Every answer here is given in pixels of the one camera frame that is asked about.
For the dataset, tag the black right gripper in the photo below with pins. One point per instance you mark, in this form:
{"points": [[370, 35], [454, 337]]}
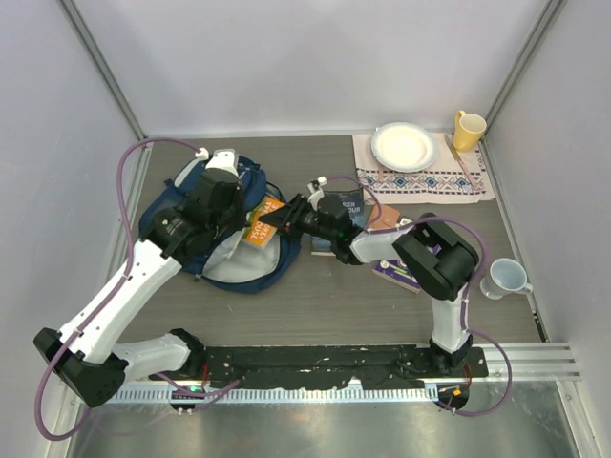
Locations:
{"points": [[286, 218]]}

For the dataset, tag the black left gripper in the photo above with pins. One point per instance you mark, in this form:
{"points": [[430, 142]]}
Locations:
{"points": [[241, 220]]}

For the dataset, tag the orange treehouse storey book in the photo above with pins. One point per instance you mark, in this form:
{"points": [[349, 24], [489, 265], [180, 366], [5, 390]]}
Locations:
{"points": [[256, 233]]}

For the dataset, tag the navy blue student backpack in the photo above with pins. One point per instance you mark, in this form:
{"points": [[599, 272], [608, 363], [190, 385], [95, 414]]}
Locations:
{"points": [[232, 264]]}

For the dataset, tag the purple paperback book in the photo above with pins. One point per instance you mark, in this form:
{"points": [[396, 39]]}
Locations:
{"points": [[394, 271]]}

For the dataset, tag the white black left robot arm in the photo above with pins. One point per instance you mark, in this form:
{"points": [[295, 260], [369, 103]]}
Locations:
{"points": [[85, 352]]}

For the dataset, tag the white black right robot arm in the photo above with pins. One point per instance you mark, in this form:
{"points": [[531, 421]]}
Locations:
{"points": [[441, 261]]}

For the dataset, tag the brown leather wallet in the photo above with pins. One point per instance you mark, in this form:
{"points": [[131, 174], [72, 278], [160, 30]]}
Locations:
{"points": [[383, 217]]}

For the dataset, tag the white paper plate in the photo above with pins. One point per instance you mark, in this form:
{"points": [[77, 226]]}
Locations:
{"points": [[404, 147]]}

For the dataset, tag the patterned white placemat cloth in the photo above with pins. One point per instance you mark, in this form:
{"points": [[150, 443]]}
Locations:
{"points": [[441, 183]]}

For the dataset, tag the yellow mug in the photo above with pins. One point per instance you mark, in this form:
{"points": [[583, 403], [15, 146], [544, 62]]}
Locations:
{"points": [[468, 129]]}

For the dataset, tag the pale blue mug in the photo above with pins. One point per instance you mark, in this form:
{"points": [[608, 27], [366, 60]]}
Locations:
{"points": [[504, 277]]}

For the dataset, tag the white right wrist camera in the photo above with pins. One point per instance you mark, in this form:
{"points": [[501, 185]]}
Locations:
{"points": [[316, 191]]}

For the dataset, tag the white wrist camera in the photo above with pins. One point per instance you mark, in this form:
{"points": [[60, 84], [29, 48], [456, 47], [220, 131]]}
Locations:
{"points": [[316, 191], [221, 164]]}

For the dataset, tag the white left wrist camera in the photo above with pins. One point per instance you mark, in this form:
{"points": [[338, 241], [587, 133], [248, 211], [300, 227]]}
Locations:
{"points": [[221, 164]]}

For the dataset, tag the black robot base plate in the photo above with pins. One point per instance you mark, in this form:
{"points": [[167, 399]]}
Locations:
{"points": [[331, 366]]}

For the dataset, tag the pink handled knife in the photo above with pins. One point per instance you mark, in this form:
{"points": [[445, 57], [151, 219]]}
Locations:
{"points": [[461, 163]]}

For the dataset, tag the aluminium front rail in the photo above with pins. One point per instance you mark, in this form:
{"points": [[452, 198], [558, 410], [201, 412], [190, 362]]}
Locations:
{"points": [[532, 362]]}

